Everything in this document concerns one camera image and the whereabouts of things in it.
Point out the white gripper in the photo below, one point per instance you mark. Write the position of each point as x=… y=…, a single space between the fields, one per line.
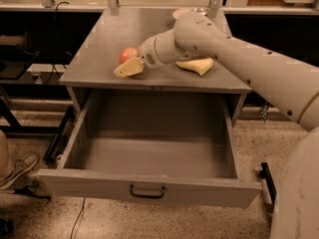
x=148 y=54

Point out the black metal bar right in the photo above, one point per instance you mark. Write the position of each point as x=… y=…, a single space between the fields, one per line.
x=266 y=175

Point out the black drawer handle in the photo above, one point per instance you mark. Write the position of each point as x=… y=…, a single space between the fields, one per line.
x=142 y=193

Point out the white bowl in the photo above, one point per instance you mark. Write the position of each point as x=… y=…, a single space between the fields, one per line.
x=177 y=13

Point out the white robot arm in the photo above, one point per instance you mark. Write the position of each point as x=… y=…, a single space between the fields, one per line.
x=291 y=86

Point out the grey cabinet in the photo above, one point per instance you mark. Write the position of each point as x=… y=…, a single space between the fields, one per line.
x=94 y=64

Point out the black metal leg left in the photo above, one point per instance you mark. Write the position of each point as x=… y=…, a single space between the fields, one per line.
x=69 y=115

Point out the grey open top drawer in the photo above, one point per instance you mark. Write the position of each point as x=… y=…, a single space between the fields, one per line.
x=182 y=141

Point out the yellow sponge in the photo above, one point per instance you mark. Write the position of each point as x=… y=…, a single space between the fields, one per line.
x=201 y=67

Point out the tan trouser leg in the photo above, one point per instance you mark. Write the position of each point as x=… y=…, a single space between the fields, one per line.
x=6 y=160

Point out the grey sneaker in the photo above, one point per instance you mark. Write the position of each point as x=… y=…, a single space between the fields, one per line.
x=15 y=168

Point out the green soda can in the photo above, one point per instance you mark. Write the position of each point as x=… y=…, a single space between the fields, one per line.
x=200 y=11

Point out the red apple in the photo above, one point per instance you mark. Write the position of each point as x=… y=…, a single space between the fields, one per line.
x=128 y=53

